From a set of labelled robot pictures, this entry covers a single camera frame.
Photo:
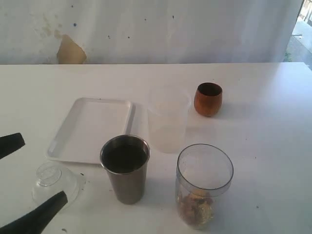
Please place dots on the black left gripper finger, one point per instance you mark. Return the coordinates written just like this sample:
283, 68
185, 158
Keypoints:
10, 143
36, 221

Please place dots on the stainless steel cup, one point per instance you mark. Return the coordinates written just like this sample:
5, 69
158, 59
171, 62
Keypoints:
125, 159

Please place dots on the gold and brown chocolates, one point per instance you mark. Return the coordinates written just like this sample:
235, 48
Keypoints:
194, 210

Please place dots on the clear glass with coins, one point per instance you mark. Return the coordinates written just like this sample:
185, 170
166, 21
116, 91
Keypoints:
204, 170

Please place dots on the brown wooden cup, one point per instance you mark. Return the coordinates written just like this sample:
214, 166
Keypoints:
208, 99

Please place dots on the clear plastic dome lid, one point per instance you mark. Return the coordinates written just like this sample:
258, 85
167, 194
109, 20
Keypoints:
52, 178

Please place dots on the white rectangular tray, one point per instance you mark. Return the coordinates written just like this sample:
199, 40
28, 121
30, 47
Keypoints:
90, 123

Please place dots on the translucent plastic container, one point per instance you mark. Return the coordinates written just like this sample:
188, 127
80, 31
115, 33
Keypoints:
167, 111

